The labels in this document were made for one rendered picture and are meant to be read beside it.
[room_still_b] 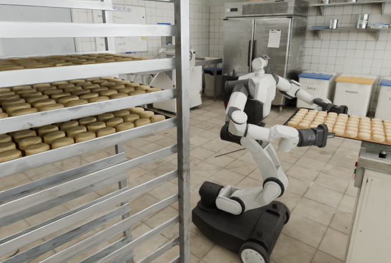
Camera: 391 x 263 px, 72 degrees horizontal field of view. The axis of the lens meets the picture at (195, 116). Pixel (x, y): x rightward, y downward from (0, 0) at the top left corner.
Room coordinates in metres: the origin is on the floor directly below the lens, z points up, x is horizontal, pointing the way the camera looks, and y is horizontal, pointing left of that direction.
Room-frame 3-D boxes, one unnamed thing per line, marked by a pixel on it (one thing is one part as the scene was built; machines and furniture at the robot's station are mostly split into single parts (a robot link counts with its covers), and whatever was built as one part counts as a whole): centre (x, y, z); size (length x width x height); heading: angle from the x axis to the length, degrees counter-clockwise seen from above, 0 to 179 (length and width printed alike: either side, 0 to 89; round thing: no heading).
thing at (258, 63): (1.69, -0.40, 1.30); 0.10 x 0.07 x 0.09; 148
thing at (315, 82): (5.09, -2.30, 0.38); 0.64 x 0.54 x 0.77; 144
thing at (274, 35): (5.07, -1.43, 1.39); 0.22 x 0.03 x 0.31; 51
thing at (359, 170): (1.37, -0.93, 0.77); 0.24 x 0.04 x 0.14; 147
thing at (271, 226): (1.75, -0.31, 0.19); 0.64 x 0.52 x 0.33; 58
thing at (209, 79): (6.63, -0.47, 0.33); 0.54 x 0.53 x 0.66; 51
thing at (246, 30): (5.67, -1.36, 1.02); 1.40 x 0.90 x 2.05; 51
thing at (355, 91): (4.68, -2.81, 0.38); 0.64 x 0.54 x 0.77; 142
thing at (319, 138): (1.26, -0.59, 1.00); 0.12 x 0.10 x 0.13; 103
